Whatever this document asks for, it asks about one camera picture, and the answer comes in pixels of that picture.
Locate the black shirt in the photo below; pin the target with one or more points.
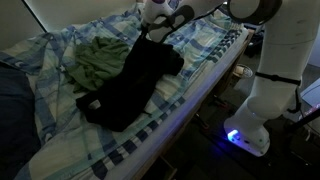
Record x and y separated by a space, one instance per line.
120 100

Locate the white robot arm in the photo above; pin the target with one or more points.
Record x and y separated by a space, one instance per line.
291 27

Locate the green shirt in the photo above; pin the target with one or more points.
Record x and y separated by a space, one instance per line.
96 62

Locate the white sneaker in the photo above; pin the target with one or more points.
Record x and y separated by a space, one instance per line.
242 71

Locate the blue plaid bed sheet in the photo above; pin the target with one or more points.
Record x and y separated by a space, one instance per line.
72 148

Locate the dark blue pillow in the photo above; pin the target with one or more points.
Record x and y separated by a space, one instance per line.
18 137

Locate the wooden bed frame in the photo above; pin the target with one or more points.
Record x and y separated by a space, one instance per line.
173 140

